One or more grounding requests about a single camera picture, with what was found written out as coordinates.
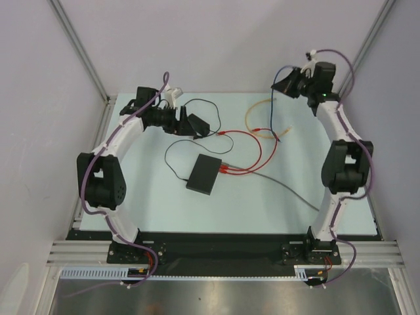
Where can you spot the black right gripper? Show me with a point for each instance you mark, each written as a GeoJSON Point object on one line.
{"type": "Point", "coordinates": [298, 84]}

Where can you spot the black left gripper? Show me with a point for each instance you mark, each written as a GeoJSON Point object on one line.
{"type": "Point", "coordinates": [182, 126]}

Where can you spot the black network switch box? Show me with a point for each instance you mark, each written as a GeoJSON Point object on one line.
{"type": "Point", "coordinates": [204, 174]}

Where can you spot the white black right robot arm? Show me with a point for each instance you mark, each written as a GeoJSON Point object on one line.
{"type": "Point", "coordinates": [348, 163]}

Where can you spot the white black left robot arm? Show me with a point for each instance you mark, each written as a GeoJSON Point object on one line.
{"type": "Point", "coordinates": [101, 184]}

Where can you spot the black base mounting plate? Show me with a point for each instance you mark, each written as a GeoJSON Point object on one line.
{"type": "Point", "coordinates": [219, 255]}

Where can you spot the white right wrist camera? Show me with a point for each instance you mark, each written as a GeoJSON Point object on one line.
{"type": "Point", "coordinates": [310, 60]}

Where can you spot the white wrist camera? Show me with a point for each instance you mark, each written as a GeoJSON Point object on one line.
{"type": "Point", "coordinates": [310, 60]}
{"type": "Point", "coordinates": [171, 94]}

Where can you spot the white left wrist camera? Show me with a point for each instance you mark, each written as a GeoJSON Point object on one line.
{"type": "Point", "coordinates": [171, 94]}

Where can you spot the right aluminium frame post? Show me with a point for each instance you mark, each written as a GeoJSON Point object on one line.
{"type": "Point", "coordinates": [375, 29]}

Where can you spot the aluminium frame post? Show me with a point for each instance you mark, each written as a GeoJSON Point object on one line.
{"type": "Point", "coordinates": [80, 50]}
{"type": "Point", "coordinates": [375, 29]}

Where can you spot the left aluminium frame post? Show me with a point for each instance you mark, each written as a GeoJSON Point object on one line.
{"type": "Point", "coordinates": [80, 50]}

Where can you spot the aluminium front frame rail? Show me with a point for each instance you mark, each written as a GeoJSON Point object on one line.
{"type": "Point", "coordinates": [369, 254]}

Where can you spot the white slotted cable duct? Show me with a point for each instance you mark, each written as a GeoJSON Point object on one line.
{"type": "Point", "coordinates": [131, 274]}

